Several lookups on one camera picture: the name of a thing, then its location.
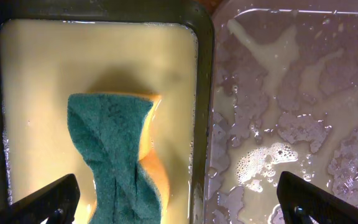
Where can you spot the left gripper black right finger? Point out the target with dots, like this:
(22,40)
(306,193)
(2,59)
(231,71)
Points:
(303,202)

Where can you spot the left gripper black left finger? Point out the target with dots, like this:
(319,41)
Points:
(54,203)

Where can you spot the large dark brown tray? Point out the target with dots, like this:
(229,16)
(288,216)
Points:
(285,99)

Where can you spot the small black soapy water tray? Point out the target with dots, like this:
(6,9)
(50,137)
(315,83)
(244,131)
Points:
(158,50)

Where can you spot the green and yellow sponge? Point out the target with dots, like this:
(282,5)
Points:
(106,131)

